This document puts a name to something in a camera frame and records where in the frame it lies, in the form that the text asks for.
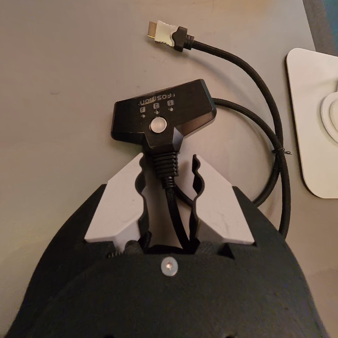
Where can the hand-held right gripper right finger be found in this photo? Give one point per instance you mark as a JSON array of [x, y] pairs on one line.
[[224, 211]]

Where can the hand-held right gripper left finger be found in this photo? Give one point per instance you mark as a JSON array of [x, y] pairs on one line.
[[116, 208]]

